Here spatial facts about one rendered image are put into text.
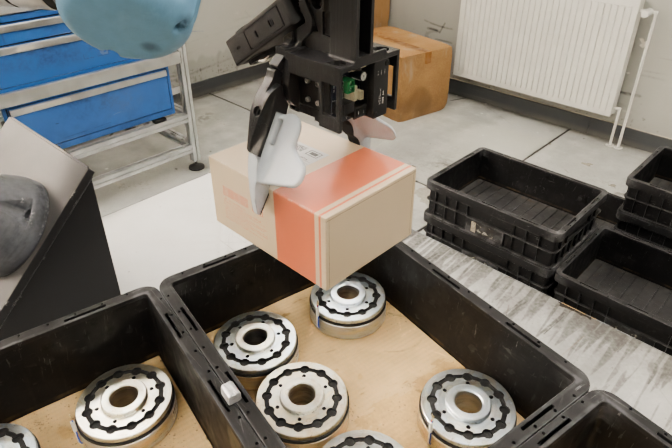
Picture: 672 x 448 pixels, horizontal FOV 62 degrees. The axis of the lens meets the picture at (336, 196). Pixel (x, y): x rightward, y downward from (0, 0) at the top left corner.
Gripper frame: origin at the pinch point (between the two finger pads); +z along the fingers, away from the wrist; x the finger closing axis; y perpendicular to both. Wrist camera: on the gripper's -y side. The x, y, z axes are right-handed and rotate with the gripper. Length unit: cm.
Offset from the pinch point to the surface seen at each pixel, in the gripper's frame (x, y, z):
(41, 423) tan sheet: -26.0, -16.8, 26.9
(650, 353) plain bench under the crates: 47, 26, 40
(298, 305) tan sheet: 6.9, -10.5, 27.0
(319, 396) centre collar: -4.0, 4.9, 23.2
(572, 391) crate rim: 9.7, 25.6, 16.8
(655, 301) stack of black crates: 105, 17, 72
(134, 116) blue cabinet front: 74, -195, 74
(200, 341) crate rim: -11.4, -5.5, 16.9
